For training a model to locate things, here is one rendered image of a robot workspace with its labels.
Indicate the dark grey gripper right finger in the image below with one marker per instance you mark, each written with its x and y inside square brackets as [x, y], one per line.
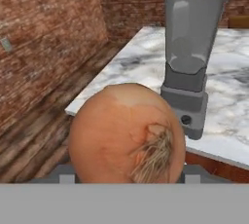
[195, 173]

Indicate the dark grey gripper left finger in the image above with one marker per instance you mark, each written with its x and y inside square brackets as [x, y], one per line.
[63, 173]

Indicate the brown onion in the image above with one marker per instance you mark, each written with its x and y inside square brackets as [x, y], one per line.
[123, 137]

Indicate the grey blender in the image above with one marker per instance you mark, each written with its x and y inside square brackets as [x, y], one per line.
[189, 52]

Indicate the wooden cupboard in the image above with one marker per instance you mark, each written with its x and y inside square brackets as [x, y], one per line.
[220, 168]

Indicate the grey wall socket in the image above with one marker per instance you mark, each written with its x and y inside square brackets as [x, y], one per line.
[6, 44]

